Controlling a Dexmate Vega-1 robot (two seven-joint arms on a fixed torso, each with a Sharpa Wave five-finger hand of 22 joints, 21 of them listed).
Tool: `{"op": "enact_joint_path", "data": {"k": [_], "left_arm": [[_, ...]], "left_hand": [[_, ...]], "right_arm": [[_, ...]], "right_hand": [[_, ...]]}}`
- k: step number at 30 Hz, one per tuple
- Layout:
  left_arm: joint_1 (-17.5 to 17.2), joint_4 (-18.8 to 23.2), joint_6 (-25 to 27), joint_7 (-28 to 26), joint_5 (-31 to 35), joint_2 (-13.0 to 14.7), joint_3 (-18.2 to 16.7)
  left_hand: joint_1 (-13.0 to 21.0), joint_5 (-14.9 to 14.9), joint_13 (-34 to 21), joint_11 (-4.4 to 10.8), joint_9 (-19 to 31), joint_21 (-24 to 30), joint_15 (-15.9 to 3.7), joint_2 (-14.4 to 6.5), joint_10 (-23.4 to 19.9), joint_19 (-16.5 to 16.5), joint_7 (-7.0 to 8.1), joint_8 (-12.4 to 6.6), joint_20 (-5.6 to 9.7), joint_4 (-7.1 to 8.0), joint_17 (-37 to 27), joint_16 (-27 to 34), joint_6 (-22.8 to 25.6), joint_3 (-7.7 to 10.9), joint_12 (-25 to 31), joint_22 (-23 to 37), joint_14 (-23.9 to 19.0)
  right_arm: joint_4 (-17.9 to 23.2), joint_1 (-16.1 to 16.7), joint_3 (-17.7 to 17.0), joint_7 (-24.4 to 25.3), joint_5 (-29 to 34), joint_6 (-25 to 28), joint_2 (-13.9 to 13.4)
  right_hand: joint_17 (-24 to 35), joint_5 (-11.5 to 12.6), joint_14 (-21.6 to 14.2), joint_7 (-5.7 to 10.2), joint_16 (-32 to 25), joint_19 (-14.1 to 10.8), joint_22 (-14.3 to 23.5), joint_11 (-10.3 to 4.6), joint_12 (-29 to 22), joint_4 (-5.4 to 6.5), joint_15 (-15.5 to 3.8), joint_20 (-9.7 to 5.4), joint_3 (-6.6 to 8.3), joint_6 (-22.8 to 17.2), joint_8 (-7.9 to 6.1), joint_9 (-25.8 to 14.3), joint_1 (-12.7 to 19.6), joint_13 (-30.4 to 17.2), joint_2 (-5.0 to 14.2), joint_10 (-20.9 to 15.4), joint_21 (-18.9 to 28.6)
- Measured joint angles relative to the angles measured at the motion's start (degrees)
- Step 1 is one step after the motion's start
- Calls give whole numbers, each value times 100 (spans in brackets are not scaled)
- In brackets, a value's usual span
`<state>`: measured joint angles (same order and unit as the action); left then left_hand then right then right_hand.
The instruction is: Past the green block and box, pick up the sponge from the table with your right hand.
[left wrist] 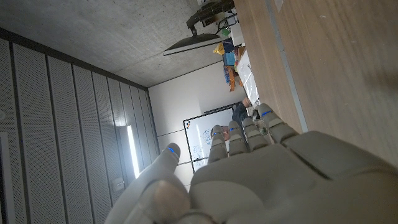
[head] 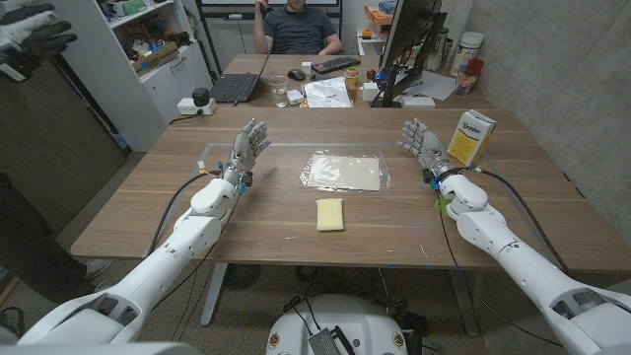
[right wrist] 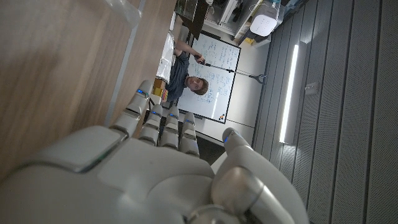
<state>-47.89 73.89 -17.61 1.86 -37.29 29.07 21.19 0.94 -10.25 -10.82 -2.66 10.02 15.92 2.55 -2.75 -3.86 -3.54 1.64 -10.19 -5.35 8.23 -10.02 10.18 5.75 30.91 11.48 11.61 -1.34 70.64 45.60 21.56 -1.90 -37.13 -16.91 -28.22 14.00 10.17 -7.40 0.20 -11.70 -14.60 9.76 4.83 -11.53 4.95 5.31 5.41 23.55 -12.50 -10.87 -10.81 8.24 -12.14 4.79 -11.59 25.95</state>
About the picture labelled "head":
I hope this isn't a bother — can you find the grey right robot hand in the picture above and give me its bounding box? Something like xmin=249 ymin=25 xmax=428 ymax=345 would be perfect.
xmin=396 ymin=116 xmax=457 ymax=184

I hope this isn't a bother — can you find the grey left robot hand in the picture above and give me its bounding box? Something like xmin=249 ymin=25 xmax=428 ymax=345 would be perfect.
xmin=220 ymin=116 xmax=272 ymax=186

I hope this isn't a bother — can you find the yellow sponge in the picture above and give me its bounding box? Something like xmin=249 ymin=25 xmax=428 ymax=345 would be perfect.
xmin=315 ymin=197 xmax=345 ymax=233

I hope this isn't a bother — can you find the white and yellow carton box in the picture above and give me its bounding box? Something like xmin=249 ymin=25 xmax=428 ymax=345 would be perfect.
xmin=446 ymin=108 xmax=498 ymax=168

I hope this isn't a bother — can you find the green block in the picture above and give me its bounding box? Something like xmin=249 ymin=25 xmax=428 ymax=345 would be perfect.
xmin=433 ymin=194 xmax=453 ymax=218

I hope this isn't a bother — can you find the brown cardboard box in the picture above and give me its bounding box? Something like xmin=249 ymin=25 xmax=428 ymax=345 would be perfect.
xmin=130 ymin=40 xmax=180 ymax=78

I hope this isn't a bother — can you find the white paper sheet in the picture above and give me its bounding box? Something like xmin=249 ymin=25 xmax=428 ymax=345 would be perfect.
xmin=401 ymin=69 xmax=457 ymax=103

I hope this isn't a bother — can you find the black laptop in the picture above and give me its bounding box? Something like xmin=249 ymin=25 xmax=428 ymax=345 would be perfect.
xmin=209 ymin=52 xmax=271 ymax=105

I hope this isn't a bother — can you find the clear drinking glass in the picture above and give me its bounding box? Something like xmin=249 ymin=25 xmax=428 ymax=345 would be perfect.
xmin=267 ymin=75 xmax=290 ymax=108

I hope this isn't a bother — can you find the white power strip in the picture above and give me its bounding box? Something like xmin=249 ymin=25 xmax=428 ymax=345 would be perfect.
xmin=176 ymin=97 xmax=218 ymax=117

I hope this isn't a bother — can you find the clear bag with beige board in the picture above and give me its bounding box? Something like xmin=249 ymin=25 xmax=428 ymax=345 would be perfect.
xmin=299 ymin=150 xmax=392 ymax=194

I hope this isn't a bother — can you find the clear bottle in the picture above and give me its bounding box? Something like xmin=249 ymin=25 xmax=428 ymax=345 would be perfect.
xmin=426 ymin=27 xmax=450 ymax=73

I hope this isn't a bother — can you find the white shelf cabinet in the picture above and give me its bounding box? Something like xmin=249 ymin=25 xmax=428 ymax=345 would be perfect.
xmin=36 ymin=0 xmax=214 ymax=153

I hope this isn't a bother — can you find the white labelled canister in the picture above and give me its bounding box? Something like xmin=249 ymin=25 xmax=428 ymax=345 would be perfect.
xmin=449 ymin=31 xmax=485 ymax=78

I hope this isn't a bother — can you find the black computer monitor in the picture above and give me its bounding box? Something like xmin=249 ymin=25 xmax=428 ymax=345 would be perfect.
xmin=382 ymin=0 xmax=444 ymax=70

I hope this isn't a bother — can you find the black keyboard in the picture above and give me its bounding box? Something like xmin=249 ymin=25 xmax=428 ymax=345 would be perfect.
xmin=311 ymin=55 xmax=362 ymax=75

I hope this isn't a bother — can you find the black round floor fan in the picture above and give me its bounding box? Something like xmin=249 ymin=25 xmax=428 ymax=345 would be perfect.
xmin=222 ymin=263 xmax=263 ymax=291

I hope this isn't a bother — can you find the seated person in dark shirt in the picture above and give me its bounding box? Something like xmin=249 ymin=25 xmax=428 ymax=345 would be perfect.
xmin=252 ymin=0 xmax=344 ymax=56

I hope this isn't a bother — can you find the grey table leg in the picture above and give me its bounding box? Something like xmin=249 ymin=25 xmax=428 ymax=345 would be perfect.
xmin=199 ymin=262 xmax=229 ymax=327
xmin=448 ymin=268 xmax=480 ymax=339

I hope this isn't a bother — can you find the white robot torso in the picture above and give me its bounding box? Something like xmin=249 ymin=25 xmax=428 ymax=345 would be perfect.
xmin=265 ymin=294 xmax=409 ymax=355

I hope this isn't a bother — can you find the grey finned module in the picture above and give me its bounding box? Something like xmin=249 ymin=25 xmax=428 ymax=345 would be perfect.
xmin=308 ymin=327 xmax=344 ymax=355

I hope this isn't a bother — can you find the grey black operator glove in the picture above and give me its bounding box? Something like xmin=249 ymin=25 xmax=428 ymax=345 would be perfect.
xmin=0 ymin=20 xmax=79 ymax=83
xmin=0 ymin=2 xmax=58 ymax=48

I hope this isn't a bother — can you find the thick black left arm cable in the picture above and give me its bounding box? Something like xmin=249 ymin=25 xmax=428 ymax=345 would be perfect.
xmin=145 ymin=170 xmax=223 ymax=257

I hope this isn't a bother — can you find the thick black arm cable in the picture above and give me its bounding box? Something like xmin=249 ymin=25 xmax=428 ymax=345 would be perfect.
xmin=462 ymin=167 xmax=571 ymax=275
xmin=145 ymin=170 xmax=223 ymax=257

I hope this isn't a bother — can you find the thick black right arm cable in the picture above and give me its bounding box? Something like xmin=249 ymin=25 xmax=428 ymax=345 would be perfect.
xmin=462 ymin=167 xmax=571 ymax=275

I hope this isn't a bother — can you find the whiteboard with black frame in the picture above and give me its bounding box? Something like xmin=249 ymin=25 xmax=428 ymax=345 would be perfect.
xmin=195 ymin=0 xmax=342 ymax=21

